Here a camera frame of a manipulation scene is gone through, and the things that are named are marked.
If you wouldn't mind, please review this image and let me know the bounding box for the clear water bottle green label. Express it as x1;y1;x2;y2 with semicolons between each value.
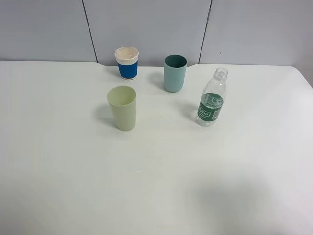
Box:
196;67;228;126

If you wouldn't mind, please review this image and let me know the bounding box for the light green plastic cup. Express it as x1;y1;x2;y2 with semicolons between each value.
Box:
107;86;136;131

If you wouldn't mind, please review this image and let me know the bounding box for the teal plastic cup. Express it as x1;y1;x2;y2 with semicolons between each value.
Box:
164;55;188;93

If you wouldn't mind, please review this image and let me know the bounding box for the blue white paper cup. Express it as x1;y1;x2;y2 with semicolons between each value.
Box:
114;46;139;80

